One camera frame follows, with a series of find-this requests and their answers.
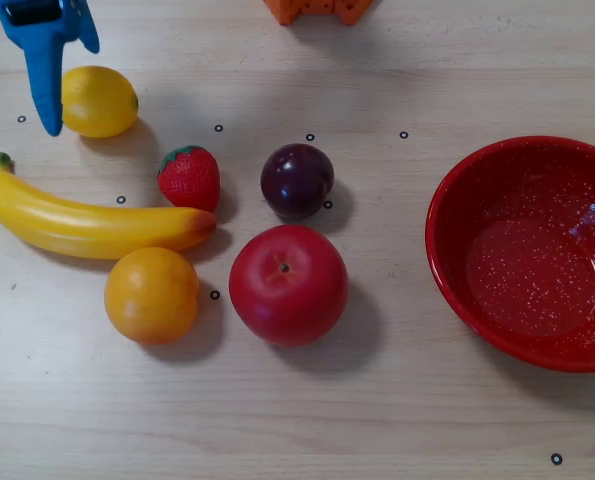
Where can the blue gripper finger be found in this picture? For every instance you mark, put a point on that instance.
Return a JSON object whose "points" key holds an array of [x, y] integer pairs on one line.
{"points": [[89, 32], [47, 85]]}

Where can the yellow toy lemon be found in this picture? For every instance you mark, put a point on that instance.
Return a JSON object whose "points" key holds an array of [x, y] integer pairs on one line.
{"points": [[102, 102]]}

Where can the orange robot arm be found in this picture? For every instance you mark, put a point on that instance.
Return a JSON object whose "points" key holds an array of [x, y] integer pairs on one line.
{"points": [[317, 9]]}

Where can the red speckled bowl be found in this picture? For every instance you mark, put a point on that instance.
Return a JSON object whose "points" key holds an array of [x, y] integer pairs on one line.
{"points": [[527, 280]]}

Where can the yellow toy banana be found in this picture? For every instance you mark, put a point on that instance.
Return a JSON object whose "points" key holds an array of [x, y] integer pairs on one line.
{"points": [[92, 230]]}

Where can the red toy strawberry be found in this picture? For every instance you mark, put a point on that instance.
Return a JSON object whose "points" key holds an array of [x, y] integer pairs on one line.
{"points": [[192, 180]]}

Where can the toy orange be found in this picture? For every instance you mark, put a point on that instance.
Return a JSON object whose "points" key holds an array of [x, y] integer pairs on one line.
{"points": [[152, 295]]}

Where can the dark purple toy plum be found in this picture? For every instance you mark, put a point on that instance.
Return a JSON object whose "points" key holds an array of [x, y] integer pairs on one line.
{"points": [[297, 182]]}

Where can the red toy apple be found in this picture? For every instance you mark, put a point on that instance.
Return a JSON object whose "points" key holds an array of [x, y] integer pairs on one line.
{"points": [[287, 290]]}

